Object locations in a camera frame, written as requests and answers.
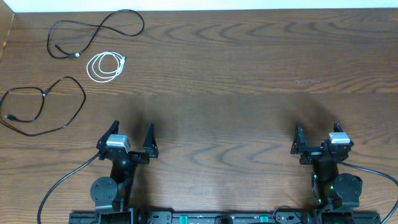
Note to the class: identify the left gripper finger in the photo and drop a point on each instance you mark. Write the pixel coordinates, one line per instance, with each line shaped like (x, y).
(150, 144)
(112, 130)

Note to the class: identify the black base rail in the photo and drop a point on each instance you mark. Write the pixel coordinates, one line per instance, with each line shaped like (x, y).
(165, 217)

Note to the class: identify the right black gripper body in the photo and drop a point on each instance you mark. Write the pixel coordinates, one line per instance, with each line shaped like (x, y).
(310, 157)

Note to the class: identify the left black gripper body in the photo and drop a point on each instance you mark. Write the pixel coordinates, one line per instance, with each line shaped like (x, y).
(133, 154)

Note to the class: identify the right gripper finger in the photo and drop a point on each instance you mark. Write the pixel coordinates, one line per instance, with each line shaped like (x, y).
(299, 144)
(337, 128)

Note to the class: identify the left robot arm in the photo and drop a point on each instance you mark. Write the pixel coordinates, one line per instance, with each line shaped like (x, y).
(111, 194)

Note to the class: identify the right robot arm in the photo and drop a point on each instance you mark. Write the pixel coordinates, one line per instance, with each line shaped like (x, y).
(337, 193)

